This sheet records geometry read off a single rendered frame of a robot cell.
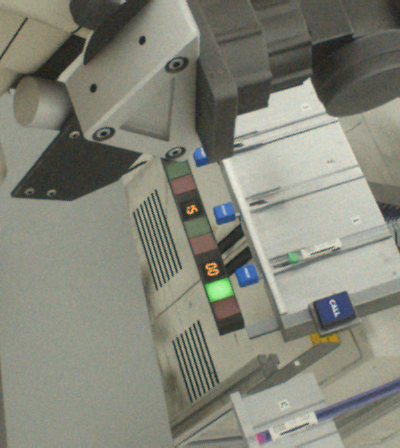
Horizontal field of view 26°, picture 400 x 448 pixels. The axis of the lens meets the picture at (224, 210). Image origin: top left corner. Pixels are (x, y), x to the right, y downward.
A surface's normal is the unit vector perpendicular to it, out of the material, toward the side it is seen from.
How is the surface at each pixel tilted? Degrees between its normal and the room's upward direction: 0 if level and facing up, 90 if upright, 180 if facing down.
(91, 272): 0
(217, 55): 37
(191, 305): 90
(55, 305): 0
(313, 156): 43
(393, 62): 31
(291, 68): 79
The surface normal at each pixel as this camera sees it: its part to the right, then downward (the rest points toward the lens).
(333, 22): 0.11, -0.29
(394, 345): 0.59, -0.55
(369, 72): -0.25, -0.16
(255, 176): -0.07, -0.46
